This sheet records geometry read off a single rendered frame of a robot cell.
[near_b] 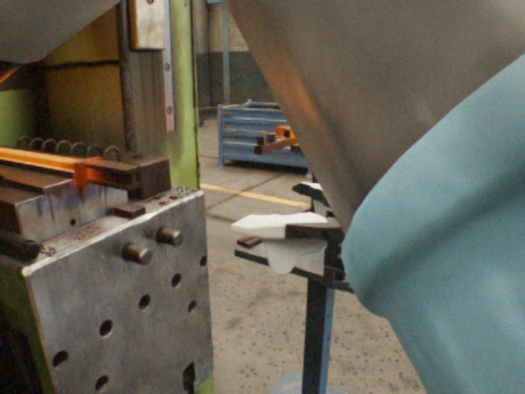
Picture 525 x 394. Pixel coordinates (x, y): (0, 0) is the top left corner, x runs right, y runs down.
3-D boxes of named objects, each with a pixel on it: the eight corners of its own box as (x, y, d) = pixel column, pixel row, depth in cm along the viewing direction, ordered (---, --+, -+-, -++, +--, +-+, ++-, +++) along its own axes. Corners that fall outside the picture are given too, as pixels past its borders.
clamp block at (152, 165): (173, 188, 79) (172, 156, 77) (142, 200, 72) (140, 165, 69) (130, 180, 84) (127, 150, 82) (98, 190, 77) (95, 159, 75)
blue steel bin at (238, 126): (333, 163, 491) (337, 103, 469) (312, 179, 424) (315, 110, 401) (248, 153, 542) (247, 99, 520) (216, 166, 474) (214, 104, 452)
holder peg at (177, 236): (185, 243, 68) (184, 229, 67) (174, 250, 66) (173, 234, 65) (166, 238, 70) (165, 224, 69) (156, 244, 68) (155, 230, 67)
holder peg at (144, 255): (154, 262, 62) (152, 246, 61) (142, 268, 59) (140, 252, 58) (135, 255, 63) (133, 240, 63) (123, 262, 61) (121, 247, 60)
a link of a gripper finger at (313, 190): (291, 221, 54) (331, 249, 46) (292, 178, 52) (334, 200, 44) (310, 218, 55) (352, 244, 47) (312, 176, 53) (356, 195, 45)
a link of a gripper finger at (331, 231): (288, 246, 36) (379, 239, 37) (288, 230, 36) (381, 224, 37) (278, 226, 41) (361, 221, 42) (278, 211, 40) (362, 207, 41)
